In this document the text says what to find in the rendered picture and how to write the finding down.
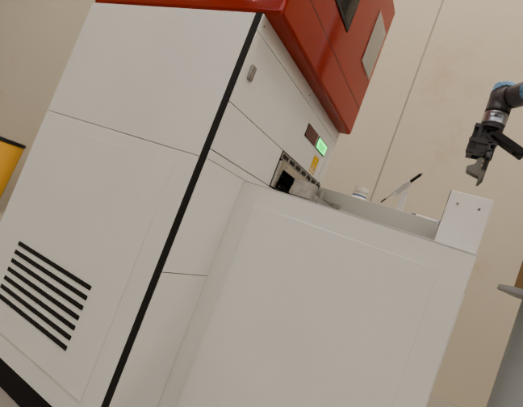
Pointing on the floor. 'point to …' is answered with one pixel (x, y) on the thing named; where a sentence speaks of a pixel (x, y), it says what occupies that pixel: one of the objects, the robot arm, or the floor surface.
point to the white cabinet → (317, 312)
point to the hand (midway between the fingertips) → (480, 182)
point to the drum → (2, 165)
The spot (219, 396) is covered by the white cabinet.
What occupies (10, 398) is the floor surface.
